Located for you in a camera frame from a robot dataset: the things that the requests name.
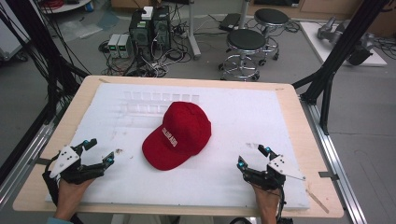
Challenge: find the black computer tower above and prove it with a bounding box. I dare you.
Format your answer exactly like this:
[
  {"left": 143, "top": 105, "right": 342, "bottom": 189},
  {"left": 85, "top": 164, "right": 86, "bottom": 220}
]
[
  {"left": 151, "top": 5, "right": 173, "bottom": 51},
  {"left": 128, "top": 8, "right": 154, "bottom": 61}
]

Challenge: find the black metal frame post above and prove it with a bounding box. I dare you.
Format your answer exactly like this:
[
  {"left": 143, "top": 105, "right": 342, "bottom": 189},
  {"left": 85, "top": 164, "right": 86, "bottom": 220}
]
[{"left": 291, "top": 0, "right": 392, "bottom": 136}]

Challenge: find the white round table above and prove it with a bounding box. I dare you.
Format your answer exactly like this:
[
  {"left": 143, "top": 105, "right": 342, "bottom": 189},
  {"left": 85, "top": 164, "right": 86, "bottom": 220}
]
[{"left": 38, "top": 0, "right": 95, "bottom": 15}]

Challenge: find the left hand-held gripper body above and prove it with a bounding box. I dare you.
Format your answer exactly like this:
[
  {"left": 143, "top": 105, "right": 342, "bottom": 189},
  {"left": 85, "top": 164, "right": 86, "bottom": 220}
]
[{"left": 49, "top": 145, "right": 106, "bottom": 185}]

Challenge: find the white foam board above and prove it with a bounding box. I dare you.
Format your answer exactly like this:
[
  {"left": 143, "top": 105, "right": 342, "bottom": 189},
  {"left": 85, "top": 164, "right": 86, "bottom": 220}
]
[{"left": 46, "top": 82, "right": 311, "bottom": 210}]

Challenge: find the light blue sleeve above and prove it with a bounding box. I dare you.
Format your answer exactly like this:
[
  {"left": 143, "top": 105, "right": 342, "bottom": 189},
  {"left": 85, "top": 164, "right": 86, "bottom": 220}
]
[{"left": 46, "top": 217, "right": 75, "bottom": 224}]

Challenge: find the tangle of floor cables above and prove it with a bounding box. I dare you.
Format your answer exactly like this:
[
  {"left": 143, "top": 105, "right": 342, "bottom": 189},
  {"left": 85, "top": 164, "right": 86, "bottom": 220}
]
[{"left": 98, "top": 18, "right": 193, "bottom": 78}]

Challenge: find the grey power supply unit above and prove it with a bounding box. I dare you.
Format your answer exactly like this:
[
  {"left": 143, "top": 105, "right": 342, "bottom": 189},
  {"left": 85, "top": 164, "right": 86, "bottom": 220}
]
[
  {"left": 117, "top": 34, "right": 134, "bottom": 59},
  {"left": 106, "top": 33, "right": 121, "bottom": 59}
]

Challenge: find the black flat case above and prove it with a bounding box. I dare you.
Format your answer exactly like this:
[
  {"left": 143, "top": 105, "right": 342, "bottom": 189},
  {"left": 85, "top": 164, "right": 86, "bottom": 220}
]
[{"left": 218, "top": 12, "right": 243, "bottom": 33}]

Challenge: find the white floor board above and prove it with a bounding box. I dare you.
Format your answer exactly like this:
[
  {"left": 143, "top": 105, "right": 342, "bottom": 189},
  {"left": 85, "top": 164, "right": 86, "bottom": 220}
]
[{"left": 299, "top": 21, "right": 389, "bottom": 67}]

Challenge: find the white power adapter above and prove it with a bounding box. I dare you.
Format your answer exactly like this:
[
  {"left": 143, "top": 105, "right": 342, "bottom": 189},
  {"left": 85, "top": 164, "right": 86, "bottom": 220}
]
[{"left": 141, "top": 6, "right": 154, "bottom": 21}]

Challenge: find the aluminium table rail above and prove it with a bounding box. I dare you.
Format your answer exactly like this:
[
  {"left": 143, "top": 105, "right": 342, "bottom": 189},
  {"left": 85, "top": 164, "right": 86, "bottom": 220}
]
[
  {"left": 0, "top": 102, "right": 64, "bottom": 210},
  {"left": 300, "top": 95, "right": 369, "bottom": 224}
]

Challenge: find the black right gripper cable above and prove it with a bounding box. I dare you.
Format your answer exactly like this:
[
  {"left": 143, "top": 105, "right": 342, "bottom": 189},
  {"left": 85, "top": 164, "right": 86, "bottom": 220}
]
[{"left": 275, "top": 184, "right": 294, "bottom": 224}]

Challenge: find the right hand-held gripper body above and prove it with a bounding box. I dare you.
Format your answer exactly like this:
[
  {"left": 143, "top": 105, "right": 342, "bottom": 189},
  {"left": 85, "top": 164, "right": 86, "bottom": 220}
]
[{"left": 244, "top": 154, "right": 306, "bottom": 191}]

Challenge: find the grey stand leg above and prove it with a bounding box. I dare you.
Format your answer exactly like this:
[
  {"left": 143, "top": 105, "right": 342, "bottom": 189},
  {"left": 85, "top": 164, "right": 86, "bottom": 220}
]
[{"left": 186, "top": 0, "right": 203, "bottom": 61}]

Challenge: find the person's left hand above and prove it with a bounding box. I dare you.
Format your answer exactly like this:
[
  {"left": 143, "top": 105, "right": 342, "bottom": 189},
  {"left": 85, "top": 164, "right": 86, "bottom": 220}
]
[{"left": 54, "top": 178, "right": 95, "bottom": 220}]

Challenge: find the person's right hand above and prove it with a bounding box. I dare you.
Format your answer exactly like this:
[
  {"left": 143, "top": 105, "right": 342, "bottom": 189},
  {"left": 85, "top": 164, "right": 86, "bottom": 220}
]
[{"left": 251, "top": 185, "right": 281, "bottom": 224}]

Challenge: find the black frame post with cables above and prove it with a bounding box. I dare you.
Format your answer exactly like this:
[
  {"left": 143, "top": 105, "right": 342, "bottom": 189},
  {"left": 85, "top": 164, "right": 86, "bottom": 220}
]
[{"left": 0, "top": 0, "right": 92, "bottom": 126}]

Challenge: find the red baseball cap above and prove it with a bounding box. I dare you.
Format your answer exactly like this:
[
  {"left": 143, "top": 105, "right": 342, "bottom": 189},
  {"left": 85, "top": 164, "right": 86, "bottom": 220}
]
[{"left": 141, "top": 101, "right": 213, "bottom": 172}]

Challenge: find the black round stool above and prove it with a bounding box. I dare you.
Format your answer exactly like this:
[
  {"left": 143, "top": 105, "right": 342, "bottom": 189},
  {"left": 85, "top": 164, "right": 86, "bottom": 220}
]
[
  {"left": 253, "top": 7, "right": 290, "bottom": 67},
  {"left": 219, "top": 28, "right": 267, "bottom": 83}
]

